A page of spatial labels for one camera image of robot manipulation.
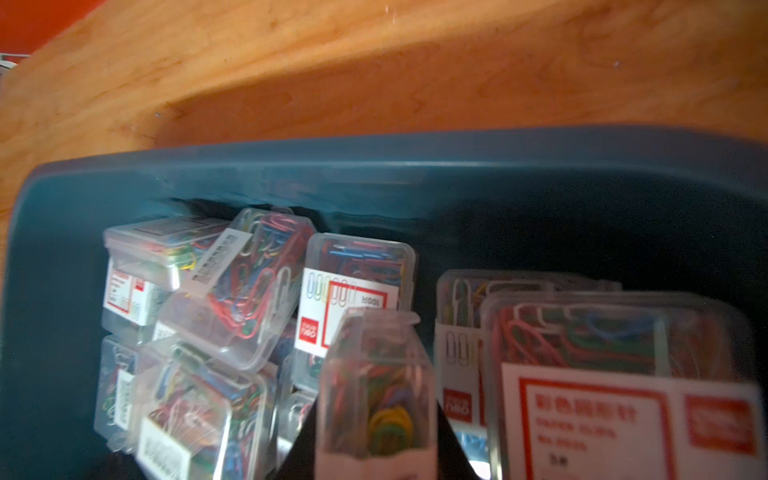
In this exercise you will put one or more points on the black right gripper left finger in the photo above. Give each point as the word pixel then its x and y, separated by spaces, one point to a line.
pixel 300 461

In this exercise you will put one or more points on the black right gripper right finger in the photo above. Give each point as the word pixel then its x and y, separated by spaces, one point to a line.
pixel 451 460

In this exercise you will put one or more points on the clear paper clip box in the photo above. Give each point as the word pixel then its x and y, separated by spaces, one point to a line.
pixel 194 417
pixel 343 272
pixel 621 385
pixel 238 299
pixel 147 262
pixel 458 344
pixel 376 411

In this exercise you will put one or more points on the blue plastic storage tray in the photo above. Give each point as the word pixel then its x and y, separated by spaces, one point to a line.
pixel 654 209

